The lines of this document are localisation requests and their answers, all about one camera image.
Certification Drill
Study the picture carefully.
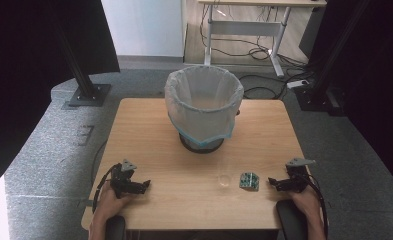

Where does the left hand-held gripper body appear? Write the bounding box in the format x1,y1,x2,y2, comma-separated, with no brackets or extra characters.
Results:
109,159,142,200

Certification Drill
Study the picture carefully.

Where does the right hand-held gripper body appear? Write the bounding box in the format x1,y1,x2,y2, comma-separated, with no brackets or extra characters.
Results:
283,157,317,194

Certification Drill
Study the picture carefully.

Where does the green white packet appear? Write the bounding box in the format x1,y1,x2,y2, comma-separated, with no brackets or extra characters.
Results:
239,171,261,193

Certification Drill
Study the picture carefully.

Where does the clear plastic cup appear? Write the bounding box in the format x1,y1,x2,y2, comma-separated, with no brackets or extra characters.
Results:
216,156,234,190

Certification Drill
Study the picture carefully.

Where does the black trash bin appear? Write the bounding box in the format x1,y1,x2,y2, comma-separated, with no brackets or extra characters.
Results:
178,132,226,155

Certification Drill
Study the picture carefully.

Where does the trash bin with plastic liner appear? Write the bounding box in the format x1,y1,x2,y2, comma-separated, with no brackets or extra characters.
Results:
164,64,245,148

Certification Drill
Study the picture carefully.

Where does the person's left hand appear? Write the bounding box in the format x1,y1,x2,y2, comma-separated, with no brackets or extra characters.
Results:
95,181,136,224

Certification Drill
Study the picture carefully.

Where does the person's right hand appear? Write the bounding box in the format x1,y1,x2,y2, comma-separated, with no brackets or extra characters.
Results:
287,186,324,224

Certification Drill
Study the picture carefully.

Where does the black padded armrest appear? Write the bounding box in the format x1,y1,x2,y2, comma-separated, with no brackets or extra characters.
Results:
275,199,309,240
104,215,127,240

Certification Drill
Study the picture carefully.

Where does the grey floor outlet cover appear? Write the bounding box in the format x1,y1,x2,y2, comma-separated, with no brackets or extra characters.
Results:
73,124,96,147

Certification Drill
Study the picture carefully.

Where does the black metal stand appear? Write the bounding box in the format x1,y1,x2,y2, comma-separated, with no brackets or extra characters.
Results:
293,0,373,113
52,18,112,108

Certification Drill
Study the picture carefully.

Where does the white power strip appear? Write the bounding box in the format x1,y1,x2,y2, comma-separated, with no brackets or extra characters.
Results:
286,79,310,90

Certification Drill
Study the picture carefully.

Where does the black curtain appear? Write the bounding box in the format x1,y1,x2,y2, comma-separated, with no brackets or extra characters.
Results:
0,0,121,199
308,0,393,198

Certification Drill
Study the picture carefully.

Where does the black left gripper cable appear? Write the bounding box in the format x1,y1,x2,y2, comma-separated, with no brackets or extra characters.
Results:
91,162,123,214

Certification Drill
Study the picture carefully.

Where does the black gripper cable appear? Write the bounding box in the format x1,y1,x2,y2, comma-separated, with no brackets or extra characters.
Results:
303,172,330,239
91,162,123,214

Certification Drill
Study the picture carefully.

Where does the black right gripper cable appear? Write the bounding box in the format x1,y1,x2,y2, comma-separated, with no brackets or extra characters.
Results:
303,172,330,239

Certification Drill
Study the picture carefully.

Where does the thin black floor cable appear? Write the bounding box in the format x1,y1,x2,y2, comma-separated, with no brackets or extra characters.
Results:
90,139,108,188

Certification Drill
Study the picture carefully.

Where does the tangle of black floor cables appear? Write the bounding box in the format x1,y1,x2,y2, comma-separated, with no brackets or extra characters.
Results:
198,4,318,100

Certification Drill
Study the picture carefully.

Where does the white metal frame desk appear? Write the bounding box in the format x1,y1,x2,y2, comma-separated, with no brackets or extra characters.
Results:
197,0,328,78

